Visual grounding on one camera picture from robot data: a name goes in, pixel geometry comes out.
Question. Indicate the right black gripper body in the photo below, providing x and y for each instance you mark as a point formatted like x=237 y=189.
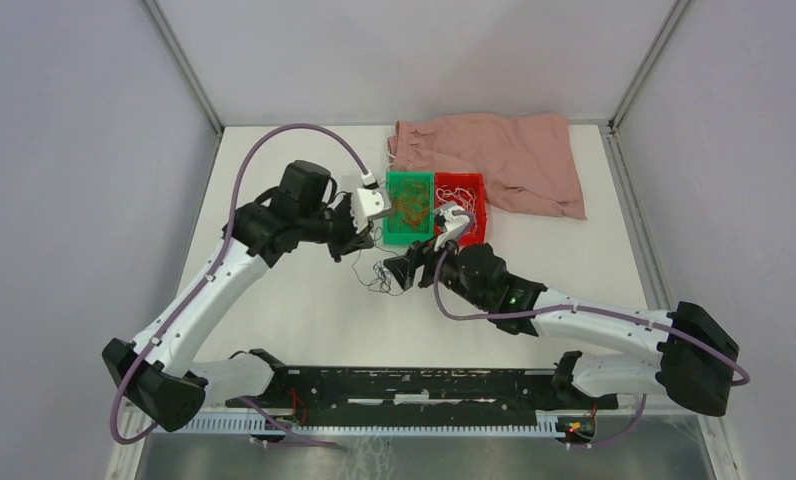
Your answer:
x=425 y=254

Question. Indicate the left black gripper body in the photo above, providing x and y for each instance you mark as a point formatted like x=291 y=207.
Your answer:
x=344 y=234

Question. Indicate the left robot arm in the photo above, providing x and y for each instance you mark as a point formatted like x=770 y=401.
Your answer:
x=157 y=371

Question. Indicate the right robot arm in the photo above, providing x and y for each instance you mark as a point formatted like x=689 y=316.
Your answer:
x=683 y=353

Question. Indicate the green plastic bin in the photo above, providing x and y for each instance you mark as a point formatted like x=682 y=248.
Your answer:
x=411 y=194

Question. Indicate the red plastic bin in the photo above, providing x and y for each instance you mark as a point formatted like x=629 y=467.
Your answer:
x=468 y=191

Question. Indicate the pink cloth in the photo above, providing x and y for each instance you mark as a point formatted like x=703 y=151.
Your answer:
x=527 y=162

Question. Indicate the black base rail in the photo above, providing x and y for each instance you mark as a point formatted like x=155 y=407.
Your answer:
x=422 y=397

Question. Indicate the white slotted cable duct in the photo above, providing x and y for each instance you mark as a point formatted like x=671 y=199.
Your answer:
x=252 y=423

